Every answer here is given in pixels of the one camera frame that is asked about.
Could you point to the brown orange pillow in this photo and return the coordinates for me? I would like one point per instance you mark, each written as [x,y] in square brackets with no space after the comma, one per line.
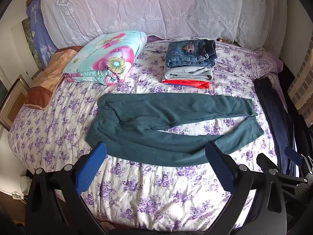
[49,73]

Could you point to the green pants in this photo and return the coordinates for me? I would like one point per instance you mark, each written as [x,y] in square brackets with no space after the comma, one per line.
[146,127]

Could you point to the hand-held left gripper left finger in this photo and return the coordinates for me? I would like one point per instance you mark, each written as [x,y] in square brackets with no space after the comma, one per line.
[91,169]

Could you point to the blue patterned pillow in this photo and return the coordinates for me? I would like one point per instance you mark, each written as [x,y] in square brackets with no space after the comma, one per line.
[39,29]

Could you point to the white lace cover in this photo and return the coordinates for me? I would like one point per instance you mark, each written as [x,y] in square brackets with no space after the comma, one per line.
[146,5]

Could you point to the purple floral pillow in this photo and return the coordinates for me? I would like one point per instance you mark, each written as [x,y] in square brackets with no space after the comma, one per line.
[266,61]

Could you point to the green floral painting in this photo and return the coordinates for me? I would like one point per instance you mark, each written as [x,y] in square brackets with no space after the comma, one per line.
[29,39]

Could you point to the purple floral bedsheet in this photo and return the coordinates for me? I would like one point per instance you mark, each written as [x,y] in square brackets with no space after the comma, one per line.
[146,188]

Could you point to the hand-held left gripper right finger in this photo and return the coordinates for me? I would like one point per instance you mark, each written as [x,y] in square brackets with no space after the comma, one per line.
[220,169]

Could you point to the dark navy pants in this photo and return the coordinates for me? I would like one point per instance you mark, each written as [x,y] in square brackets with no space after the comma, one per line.
[273,110]

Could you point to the folded red garment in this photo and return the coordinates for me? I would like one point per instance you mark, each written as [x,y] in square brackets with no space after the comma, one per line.
[190,84]

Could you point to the wooden picture frame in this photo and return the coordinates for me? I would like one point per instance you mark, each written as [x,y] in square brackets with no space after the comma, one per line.
[14,102]

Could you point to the dark purple cloth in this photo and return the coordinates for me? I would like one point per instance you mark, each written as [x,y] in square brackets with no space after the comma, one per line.
[156,39]

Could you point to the folded grey pants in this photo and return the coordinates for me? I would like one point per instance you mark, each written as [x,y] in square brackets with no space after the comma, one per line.
[188,74]

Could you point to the folded floral quilt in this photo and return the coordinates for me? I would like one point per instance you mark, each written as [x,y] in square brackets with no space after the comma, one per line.
[102,58]

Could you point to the white power strip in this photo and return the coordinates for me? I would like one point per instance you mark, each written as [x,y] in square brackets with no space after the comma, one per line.
[22,186]

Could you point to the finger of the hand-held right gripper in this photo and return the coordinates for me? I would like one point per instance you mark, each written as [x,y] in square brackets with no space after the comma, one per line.
[293,155]
[266,161]

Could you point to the folded blue jeans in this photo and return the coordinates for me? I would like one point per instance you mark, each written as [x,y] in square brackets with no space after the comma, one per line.
[185,53]

